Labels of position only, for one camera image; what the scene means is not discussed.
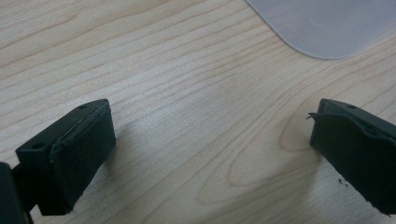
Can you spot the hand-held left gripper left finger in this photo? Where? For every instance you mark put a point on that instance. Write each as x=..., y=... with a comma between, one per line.
x=77, y=155

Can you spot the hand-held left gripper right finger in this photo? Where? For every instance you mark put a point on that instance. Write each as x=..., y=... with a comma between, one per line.
x=358, y=155

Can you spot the clear plastic storage box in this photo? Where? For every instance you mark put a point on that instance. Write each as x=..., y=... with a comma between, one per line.
x=327, y=25

